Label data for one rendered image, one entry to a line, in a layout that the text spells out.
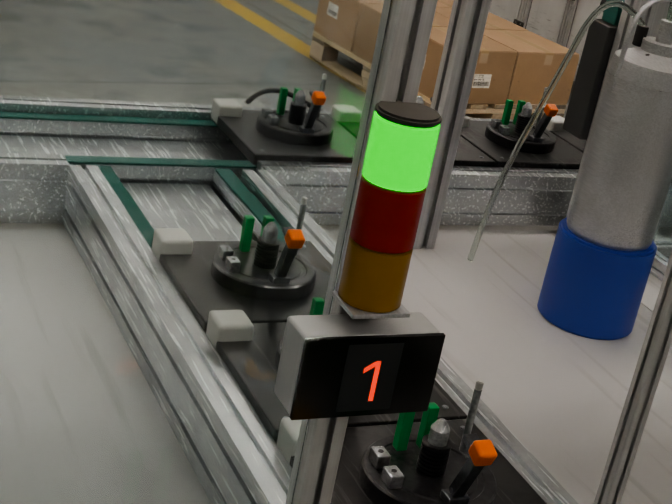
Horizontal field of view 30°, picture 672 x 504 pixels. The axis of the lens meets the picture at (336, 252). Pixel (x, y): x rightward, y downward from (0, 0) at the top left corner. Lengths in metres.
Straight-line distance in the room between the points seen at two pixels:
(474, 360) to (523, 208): 0.61
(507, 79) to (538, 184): 3.67
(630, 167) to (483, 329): 0.33
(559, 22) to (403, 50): 6.41
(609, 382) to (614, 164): 0.32
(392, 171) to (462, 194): 1.39
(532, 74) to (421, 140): 5.23
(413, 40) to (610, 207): 1.04
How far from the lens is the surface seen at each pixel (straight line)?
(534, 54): 6.10
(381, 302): 0.95
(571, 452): 1.67
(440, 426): 1.26
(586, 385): 1.85
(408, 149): 0.91
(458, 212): 2.33
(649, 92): 1.88
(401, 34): 0.92
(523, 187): 2.38
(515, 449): 1.44
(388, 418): 1.41
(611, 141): 1.91
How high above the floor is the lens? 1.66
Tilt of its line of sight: 23 degrees down
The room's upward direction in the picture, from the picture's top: 11 degrees clockwise
